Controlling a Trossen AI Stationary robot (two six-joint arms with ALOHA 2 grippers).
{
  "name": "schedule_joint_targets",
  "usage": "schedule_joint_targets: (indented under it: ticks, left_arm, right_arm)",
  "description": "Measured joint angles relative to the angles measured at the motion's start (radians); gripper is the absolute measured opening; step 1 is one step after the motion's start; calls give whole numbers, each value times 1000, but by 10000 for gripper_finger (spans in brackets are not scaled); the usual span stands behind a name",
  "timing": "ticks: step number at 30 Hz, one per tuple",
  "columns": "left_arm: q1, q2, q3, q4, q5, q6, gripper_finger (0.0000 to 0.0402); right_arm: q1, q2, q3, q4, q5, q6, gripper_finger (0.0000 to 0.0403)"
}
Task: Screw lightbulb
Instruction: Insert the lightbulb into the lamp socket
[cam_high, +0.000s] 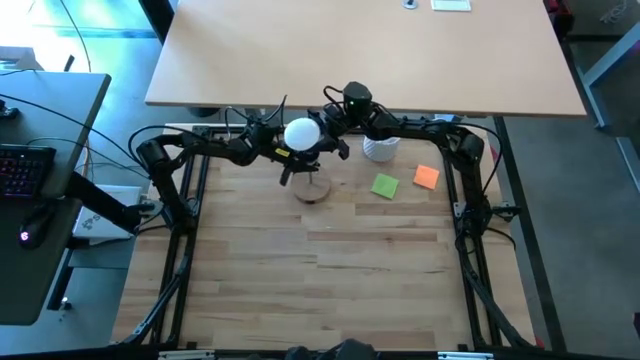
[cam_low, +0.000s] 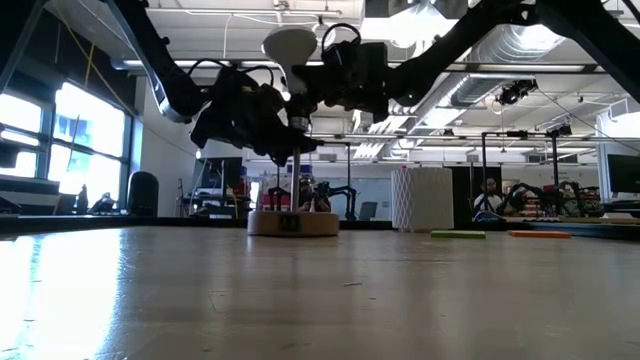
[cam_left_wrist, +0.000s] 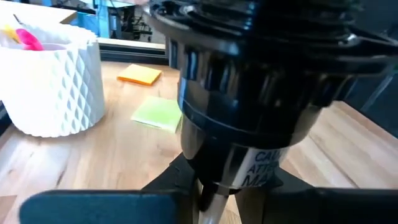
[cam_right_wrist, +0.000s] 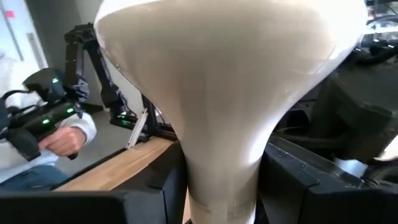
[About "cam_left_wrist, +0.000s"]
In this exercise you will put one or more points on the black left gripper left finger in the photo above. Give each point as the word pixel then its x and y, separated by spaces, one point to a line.
pixel 109 208

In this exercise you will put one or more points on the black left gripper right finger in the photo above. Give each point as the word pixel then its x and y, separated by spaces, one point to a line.
pixel 326 205

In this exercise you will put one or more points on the lamp with wooden base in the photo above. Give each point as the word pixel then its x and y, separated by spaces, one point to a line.
pixel 248 77

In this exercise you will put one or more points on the green sticky note pad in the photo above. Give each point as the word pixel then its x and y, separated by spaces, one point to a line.
pixel 158 113

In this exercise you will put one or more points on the white textured cup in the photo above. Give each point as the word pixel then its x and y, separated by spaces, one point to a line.
pixel 53 93

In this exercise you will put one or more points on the orange sticky note pad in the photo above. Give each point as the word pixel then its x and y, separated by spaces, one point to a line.
pixel 140 74

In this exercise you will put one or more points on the pink marker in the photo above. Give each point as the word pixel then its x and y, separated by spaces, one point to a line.
pixel 29 40

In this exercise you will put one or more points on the yellow marker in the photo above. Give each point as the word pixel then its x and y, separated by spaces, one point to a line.
pixel 11 32

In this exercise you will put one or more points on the light wood desk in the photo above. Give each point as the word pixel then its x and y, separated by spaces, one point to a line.
pixel 31 12

